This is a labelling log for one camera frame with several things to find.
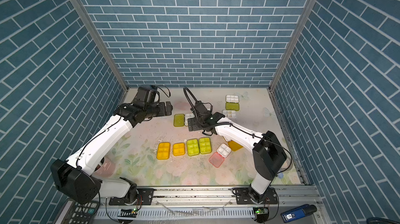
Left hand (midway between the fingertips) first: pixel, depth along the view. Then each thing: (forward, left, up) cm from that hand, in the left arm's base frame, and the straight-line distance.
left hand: (169, 109), depth 79 cm
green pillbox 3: (+23, -38, -22) cm, 50 cm away
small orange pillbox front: (-11, -3, -23) cm, 26 cm away
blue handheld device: (-42, -59, -18) cm, 75 cm away
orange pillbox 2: (-10, -36, -22) cm, 43 cm away
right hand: (-2, -14, -10) cm, 17 cm away
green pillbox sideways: (+8, -1, -23) cm, 24 cm away
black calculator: (-42, +39, -22) cm, 61 cm away
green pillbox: (-12, -12, -23) cm, 28 cm away
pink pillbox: (-13, -29, -23) cm, 39 cm away
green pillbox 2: (-10, -18, -22) cm, 30 cm away
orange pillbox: (-12, +5, -24) cm, 27 cm away
